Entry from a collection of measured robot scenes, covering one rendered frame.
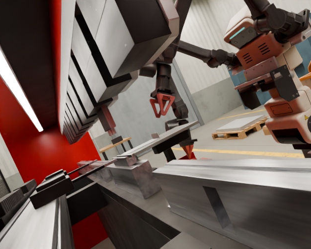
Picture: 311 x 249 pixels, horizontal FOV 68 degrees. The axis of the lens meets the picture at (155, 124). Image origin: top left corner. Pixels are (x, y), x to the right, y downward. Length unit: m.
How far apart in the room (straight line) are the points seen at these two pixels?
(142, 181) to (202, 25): 10.06
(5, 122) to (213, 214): 2.79
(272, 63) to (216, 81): 8.80
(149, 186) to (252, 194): 0.44
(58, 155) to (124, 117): 5.72
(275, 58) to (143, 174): 0.84
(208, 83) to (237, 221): 9.51
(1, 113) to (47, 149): 0.62
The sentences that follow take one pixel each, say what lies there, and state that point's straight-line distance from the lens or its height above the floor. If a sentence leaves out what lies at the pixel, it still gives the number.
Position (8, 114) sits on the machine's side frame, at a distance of 3.02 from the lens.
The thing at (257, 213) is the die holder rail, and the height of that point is 0.93.
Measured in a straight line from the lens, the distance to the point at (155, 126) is 8.63.
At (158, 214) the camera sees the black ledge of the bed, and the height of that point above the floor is 0.87.
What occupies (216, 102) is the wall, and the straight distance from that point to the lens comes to 9.79.
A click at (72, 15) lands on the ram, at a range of 0.57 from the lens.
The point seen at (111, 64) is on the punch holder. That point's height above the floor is 1.19.
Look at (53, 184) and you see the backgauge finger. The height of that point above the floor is 1.02.
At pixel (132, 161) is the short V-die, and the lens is 0.72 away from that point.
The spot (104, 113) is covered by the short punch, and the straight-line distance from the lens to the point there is 0.75.
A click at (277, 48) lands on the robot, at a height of 1.12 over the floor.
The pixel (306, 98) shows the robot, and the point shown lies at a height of 0.86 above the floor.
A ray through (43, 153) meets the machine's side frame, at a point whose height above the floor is 1.23.
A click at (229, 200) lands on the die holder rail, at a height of 0.94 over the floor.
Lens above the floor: 1.07
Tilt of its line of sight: 2 degrees down
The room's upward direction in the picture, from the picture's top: 25 degrees counter-clockwise
